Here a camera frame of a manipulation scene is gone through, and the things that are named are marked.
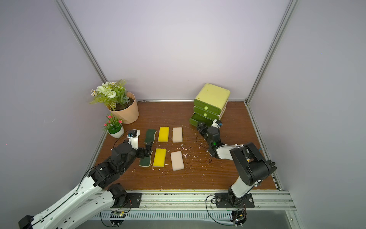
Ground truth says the black glove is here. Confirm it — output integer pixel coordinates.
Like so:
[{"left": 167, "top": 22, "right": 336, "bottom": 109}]
[{"left": 265, "top": 160, "right": 277, "bottom": 175}]

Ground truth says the yellow green sponge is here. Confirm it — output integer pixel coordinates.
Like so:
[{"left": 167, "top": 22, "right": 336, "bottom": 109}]
[
  {"left": 139, "top": 156, "right": 152, "bottom": 168},
  {"left": 144, "top": 129, "right": 157, "bottom": 145}
]

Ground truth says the electronics board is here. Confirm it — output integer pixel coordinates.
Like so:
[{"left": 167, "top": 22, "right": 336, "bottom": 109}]
[
  {"left": 231, "top": 209, "right": 248, "bottom": 227},
  {"left": 109, "top": 211, "right": 127, "bottom": 227}
]

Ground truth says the small white flower pot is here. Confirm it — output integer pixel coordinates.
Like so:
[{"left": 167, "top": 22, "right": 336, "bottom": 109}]
[{"left": 108, "top": 124, "right": 124, "bottom": 138}]

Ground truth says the green drawer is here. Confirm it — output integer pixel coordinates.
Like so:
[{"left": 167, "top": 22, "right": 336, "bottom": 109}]
[
  {"left": 193, "top": 106, "right": 221, "bottom": 120},
  {"left": 189, "top": 113, "right": 213, "bottom": 127},
  {"left": 193, "top": 99, "right": 222, "bottom": 115}
]

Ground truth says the green pink drawer cabinet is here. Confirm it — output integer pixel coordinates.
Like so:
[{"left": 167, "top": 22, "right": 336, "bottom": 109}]
[{"left": 195, "top": 83, "right": 231, "bottom": 116}]

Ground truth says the aluminium front rail frame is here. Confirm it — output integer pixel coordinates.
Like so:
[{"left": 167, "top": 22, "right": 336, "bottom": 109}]
[{"left": 52, "top": 189, "right": 305, "bottom": 229}]

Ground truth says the yellow side up sponge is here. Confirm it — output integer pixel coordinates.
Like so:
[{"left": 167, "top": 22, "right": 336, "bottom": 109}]
[{"left": 158, "top": 127, "right": 170, "bottom": 142}]

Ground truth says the white flowers green plant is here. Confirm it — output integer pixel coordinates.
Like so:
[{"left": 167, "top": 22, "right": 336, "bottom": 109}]
[{"left": 90, "top": 80, "right": 133, "bottom": 111}]

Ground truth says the left electronics board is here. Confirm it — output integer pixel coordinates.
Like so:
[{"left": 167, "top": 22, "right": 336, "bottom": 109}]
[{"left": 109, "top": 211, "right": 127, "bottom": 227}]

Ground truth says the large yellow sponge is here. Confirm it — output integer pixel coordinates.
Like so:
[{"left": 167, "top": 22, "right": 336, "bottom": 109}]
[{"left": 152, "top": 148, "right": 167, "bottom": 168}]

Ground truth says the beige sponge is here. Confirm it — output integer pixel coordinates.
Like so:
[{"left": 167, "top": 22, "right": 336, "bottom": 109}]
[
  {"left": 172, "top": 127, "right": 183, "bottom": 143},
  {"left": 171, "top": 151, "right": 184, "bottom": 171}
]

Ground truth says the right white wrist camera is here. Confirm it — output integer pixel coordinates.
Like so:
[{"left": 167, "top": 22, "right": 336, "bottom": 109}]
[{"left": 211, "top": 119, "right": 223, "bottom": 128}]

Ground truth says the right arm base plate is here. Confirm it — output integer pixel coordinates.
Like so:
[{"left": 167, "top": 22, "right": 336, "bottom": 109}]
[{"left": 215, "top": 192, "right": 255, "bottom": 209}]

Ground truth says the pink flowers small plant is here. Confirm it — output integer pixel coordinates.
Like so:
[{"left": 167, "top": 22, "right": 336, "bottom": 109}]
[{"left": 104, "top": 114, "right": 122, "bottom": 134}]

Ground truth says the left black base cable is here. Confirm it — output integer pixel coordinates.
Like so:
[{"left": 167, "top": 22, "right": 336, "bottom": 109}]
[{"left": 100, "top": 200, "right": 132, "bottom": 228}]

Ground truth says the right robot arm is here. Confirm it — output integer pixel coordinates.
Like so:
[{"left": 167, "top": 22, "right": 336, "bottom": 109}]
[{"left": 196, "top": 120, "right": 277, "bottom": 205}]

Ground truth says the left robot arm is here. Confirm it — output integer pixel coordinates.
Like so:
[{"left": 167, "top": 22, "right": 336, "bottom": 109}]
[{"left": 18, "top": 142, "right": 153, "bottom": 229}]

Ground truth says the black base cable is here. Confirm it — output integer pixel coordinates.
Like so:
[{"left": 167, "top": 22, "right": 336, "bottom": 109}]
[
  {"left": 100, "top": 200, "right": 132, "bottom": 228},
  {"left": 205, "top": 195, "right": 236, "bottom": 226}
]

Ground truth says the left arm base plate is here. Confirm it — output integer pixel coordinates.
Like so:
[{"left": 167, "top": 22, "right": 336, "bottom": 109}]
[{"left": 112, "top": 192, "right": 142, "bottom": 209}]

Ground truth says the right electronics board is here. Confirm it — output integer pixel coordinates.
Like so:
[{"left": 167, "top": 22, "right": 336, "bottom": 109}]
[{"left": 231, "top": 209, "right": 248, "bottom": 227}]

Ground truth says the right black base cable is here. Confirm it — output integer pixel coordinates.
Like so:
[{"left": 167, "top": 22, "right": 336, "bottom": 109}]
[{"left": 205, "top": 195, "right": 236, "bottom": 226}]

